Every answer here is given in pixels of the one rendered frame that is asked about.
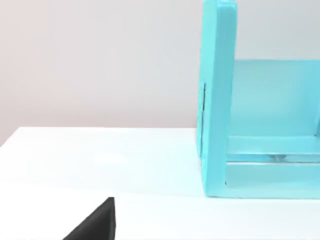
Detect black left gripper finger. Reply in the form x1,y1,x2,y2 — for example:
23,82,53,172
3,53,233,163
62,196,117,240

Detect light blue rack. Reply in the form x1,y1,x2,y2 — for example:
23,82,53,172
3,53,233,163
196,0,320,200

